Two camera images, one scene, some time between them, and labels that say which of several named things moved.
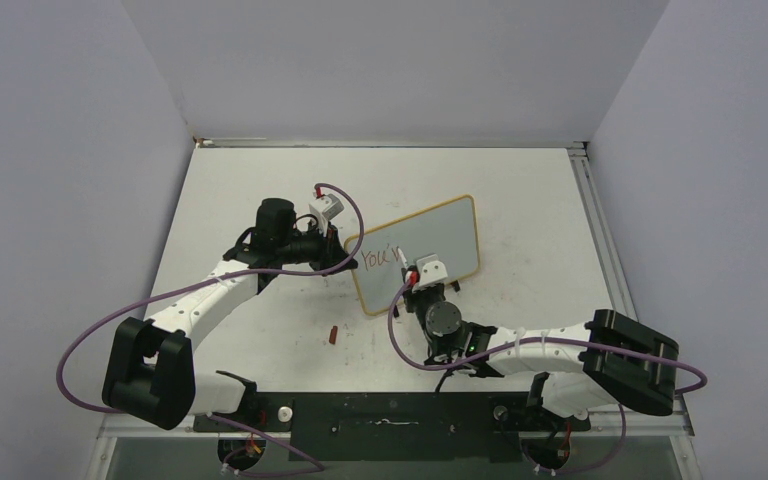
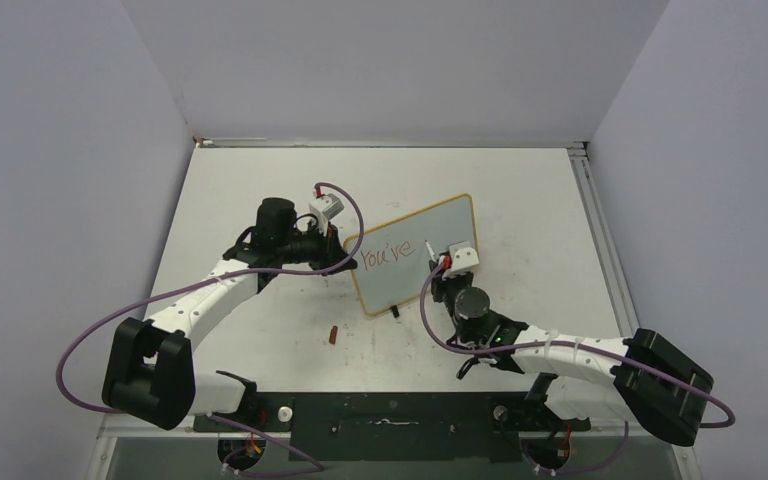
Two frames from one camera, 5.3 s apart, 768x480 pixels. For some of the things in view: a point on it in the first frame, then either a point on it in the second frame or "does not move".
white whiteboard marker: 403,258 -> 430,249
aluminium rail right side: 617,287 does not move
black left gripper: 329,249 does not move
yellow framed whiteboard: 449,230 does not move
